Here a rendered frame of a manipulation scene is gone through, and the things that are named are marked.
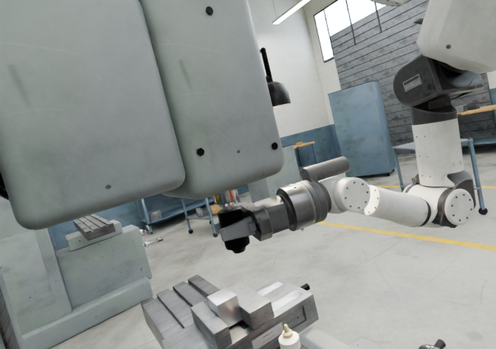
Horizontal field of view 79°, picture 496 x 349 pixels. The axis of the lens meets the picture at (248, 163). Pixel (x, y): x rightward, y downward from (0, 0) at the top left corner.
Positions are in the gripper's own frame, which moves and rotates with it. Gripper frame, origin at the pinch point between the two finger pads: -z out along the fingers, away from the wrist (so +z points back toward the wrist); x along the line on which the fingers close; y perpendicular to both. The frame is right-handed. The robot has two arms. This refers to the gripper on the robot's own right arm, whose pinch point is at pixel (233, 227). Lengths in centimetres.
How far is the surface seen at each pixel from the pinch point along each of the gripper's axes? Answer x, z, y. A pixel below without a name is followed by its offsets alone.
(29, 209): 18.6, -23.3, -13.6
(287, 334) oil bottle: 1.2, 4.7, 23.0
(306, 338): -18.5, 15.3, 40.6
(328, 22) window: -738, 573, -295
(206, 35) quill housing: 10.1, 1.4, -31.5
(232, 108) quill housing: 9.7, 2.6, -20.4
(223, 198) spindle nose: 2.2, -0.9, -6.2
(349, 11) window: -663, 593, -290
